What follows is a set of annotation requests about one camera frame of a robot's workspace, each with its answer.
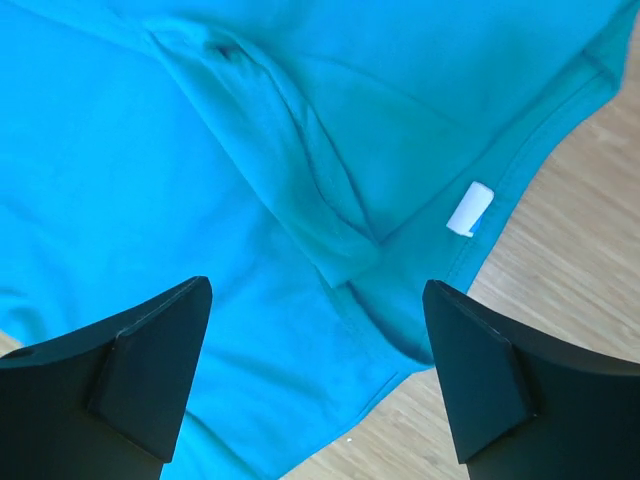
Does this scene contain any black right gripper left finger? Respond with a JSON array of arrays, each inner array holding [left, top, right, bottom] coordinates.
[[1, 277, 212, 480]]

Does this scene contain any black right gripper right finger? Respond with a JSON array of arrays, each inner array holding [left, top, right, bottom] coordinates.
[[423, 280, 639, 480]]

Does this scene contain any teal t shirt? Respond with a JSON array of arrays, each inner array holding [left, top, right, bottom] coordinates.
[[1, 1, 639, 479]]

